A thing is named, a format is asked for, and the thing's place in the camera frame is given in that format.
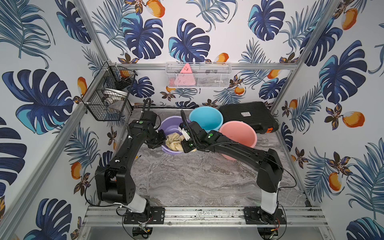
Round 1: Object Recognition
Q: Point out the yellow cleaning cloth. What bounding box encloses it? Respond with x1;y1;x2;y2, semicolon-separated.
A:
166;133;185;152

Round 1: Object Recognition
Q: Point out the purple plastic bucket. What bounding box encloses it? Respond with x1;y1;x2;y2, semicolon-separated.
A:
159;116;184;155

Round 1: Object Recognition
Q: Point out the teal plastic bucket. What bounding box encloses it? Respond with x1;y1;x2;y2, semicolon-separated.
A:
189;106;224;132

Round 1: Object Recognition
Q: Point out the pink plastic bucket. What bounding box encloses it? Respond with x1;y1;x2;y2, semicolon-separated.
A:
217;121;258;161

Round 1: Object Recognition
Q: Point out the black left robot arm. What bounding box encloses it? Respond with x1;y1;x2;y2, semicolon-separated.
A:
95;111;166;214

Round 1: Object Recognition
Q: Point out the pink triangular item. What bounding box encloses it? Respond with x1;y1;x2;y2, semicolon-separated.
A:
174;63;197;87

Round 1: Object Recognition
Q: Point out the black plastic tool case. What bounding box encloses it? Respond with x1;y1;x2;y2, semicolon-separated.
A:
219;102;279;134

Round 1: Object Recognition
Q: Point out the black wire basket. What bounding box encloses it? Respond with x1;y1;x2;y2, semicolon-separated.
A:
81;62;138;122

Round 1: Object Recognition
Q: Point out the clear wall shelf basket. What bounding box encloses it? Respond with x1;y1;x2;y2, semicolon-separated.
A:
165;63;232;89

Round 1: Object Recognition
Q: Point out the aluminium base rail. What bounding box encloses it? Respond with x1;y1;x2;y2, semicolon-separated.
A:
83;207;328;228

